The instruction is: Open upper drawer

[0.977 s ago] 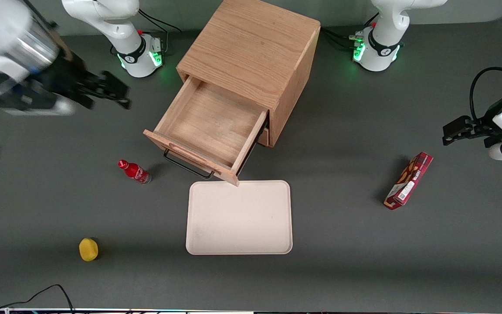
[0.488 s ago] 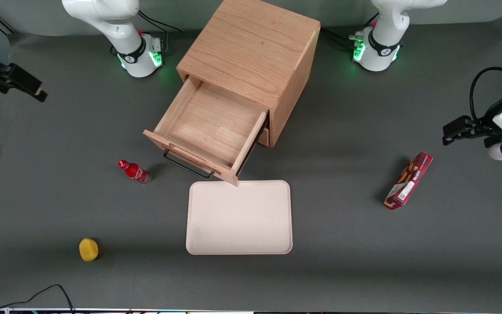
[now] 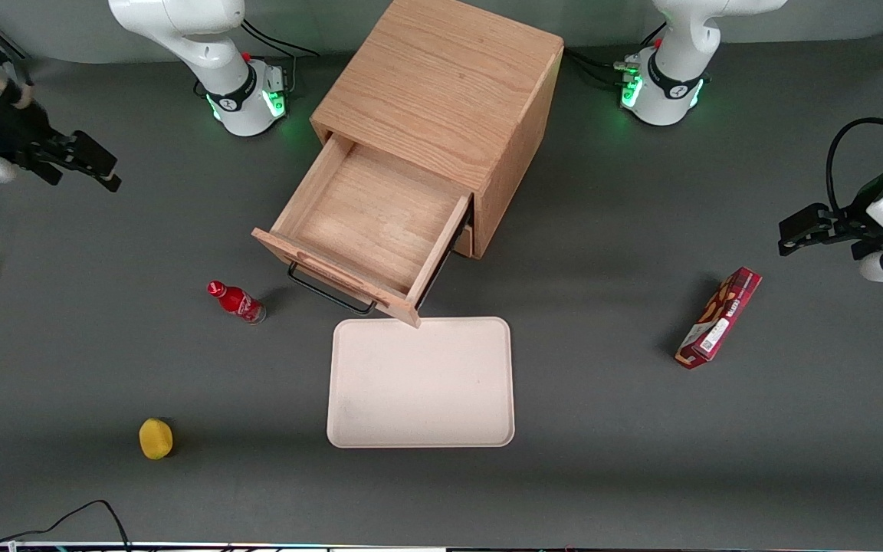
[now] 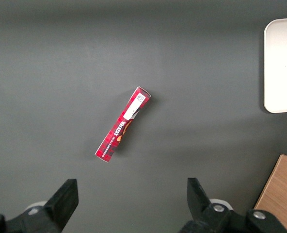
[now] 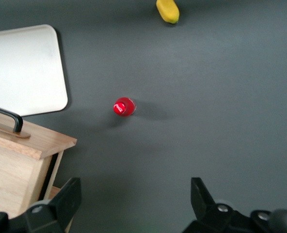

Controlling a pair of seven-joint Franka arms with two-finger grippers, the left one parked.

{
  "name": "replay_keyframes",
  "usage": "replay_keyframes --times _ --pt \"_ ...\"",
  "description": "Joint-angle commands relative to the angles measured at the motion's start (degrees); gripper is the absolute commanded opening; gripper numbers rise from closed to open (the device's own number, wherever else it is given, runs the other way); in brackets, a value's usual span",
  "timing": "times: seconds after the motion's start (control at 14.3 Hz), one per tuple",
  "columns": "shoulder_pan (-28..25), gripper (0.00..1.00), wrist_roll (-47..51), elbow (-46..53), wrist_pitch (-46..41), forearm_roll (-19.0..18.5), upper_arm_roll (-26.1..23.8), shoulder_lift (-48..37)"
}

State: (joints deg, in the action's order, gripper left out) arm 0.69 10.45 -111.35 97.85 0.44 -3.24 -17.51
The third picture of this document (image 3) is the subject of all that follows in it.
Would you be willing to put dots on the beige plastic tray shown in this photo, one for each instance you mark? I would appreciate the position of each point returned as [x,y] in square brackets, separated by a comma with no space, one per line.
[418,383]

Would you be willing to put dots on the red cookie box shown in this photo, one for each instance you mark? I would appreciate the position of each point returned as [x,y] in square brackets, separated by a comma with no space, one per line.
[717,322]

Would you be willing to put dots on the wooden drawer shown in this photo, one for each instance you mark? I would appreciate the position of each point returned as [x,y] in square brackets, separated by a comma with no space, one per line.
[372,215]
[466,241]

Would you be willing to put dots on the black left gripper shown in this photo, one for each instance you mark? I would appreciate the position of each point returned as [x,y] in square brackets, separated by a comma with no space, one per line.
[860,220]

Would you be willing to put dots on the red soda bottle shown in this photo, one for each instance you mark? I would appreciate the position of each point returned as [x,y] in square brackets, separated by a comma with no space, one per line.
[238,303]

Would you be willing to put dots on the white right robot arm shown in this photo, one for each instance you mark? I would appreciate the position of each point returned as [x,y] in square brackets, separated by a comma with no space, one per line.
[204,46]

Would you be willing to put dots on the yellow lemon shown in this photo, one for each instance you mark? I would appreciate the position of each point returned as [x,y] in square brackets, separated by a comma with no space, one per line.
[155,439]

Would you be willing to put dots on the wooden drawer cabinet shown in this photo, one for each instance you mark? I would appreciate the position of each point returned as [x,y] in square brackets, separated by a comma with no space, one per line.
[441,77]

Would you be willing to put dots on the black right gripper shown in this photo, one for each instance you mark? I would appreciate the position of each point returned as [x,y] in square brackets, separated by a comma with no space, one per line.
[11,126]

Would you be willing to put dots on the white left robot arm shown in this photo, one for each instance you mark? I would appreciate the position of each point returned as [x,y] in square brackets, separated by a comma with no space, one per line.
[679,46]

